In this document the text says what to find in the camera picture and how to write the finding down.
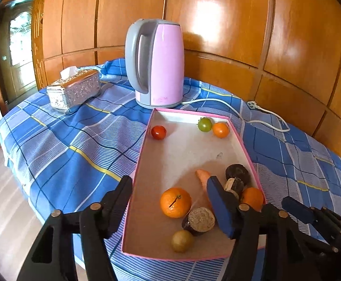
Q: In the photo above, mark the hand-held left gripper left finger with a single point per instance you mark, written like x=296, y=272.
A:
x=120, y=202

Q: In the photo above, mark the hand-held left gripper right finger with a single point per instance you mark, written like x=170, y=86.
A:
x=221, y=207

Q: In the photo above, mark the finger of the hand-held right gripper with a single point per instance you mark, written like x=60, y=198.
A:
x=297, y=209

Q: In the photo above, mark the dark cut fruit piece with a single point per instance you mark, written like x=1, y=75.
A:
x=199, y=218
x=234, y=186

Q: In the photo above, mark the orange mandarin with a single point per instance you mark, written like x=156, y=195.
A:
x=252, y=196
x=220, y=130

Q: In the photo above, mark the orange carrot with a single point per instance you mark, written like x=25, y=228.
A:
x=203, y=178

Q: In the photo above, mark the dark round fruit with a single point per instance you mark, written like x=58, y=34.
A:
x=237, y=172

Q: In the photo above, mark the large orange with stem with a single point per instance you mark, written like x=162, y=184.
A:
x=175, y=202

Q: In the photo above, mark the small yellow round fruit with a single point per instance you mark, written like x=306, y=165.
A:
x=182, y=241

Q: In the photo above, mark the pink-rimmed white tray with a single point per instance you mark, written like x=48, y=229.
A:
x=182, y=158

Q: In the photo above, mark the red tomato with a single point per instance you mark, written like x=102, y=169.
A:
x=158, y=132

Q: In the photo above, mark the green lime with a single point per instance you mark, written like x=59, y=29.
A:
x=205, y=125

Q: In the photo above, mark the blue plaid tablecloth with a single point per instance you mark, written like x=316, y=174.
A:
x=71, y=152

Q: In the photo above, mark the silver embossed tissue box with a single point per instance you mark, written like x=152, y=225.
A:
x=73, y=90

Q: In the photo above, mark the white tissue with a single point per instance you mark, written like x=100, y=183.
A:
x=68, y=72

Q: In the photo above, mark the pink electric kettle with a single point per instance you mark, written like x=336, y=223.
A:
x=164, y=64

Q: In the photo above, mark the wooden door with glass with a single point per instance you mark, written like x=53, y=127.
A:
x=18, y=49

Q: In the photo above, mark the wooden panelled wardrobe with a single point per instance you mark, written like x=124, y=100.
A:
x=217, y=20

